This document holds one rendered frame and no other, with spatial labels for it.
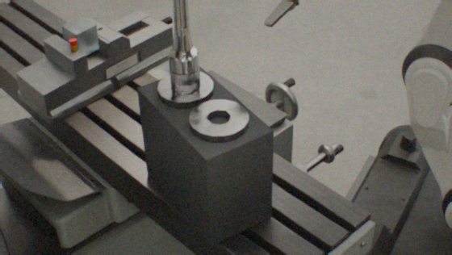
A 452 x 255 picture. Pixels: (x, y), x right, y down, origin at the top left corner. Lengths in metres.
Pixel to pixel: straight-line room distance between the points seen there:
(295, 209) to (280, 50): 2.14
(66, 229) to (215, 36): 2.14
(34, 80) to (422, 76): 0.78
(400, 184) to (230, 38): 1.80
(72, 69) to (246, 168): 0.50
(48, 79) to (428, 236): 0.94
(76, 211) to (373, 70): 2.06
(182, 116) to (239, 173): 0.12
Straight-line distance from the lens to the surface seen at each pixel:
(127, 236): 1.56
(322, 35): 3.48
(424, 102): 1.45
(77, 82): 1.49
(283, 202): 1.27
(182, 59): 1.14
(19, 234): 1.55
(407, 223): 1.74
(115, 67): 1.54
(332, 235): 1.21
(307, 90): 3.10
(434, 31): 1.42
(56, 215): 1.44
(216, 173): 1.09
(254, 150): 1.11
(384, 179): 1.81
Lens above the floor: 1.80
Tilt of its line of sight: 38 degrees down
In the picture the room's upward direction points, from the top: 2 degrees counter-clockwise
